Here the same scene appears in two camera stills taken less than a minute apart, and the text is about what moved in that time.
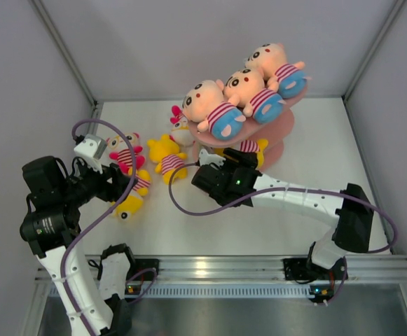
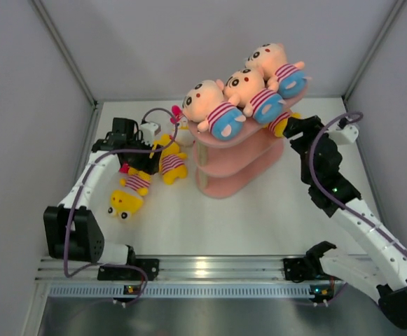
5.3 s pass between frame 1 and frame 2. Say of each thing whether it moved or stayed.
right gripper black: moved
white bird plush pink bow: stayed
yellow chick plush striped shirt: stayed
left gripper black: moved
